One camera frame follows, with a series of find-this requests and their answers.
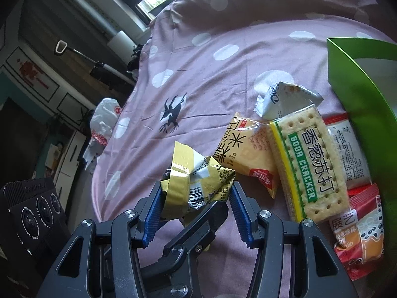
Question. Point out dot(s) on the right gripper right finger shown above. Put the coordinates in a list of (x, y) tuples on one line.
[(316, 270)]

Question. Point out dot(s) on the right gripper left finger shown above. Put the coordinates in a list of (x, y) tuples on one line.
[(104, 255)]

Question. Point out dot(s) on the yellow black snack packet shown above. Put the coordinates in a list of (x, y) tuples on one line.
[(193, 182)]

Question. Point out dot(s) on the silver foil snack packet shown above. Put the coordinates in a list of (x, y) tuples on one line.
[(283, 98)]

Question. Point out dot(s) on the red bubble tea snack packet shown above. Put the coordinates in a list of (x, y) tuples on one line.
[(359, 232)]

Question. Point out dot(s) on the soda cracker packet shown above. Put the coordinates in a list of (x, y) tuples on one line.
[(309, 166)]

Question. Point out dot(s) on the white red-edged snack packet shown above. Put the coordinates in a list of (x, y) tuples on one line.
[(353, 159)]

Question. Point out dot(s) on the yellow rice cracker packet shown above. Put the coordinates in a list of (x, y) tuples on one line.
[(244, 148)]

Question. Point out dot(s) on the white red plastic bag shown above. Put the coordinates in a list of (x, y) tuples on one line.
[(102, 126)]

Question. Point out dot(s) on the green cardboard box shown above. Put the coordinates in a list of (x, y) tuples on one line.
[(362, 73)]

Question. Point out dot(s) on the stick vacuum cleaner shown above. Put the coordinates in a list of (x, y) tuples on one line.
[(62, 46)]

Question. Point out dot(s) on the pink polka dot bedsheet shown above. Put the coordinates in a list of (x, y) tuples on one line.
[(209, 59)]

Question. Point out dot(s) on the black camera device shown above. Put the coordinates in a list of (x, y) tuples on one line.
[(33, 224)]

